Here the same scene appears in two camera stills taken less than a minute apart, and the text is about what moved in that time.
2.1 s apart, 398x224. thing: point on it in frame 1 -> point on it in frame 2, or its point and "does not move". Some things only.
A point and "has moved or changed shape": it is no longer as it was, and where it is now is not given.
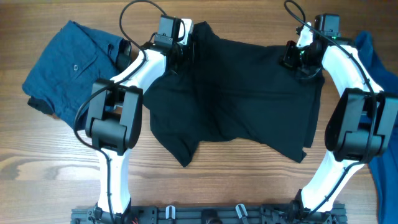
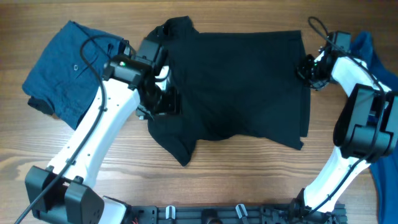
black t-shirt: (229, 91) has moved or changed shape
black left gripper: (189, 57) -> (173, 104)
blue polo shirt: (384, 168) does not move
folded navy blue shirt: (78, 60) does not move
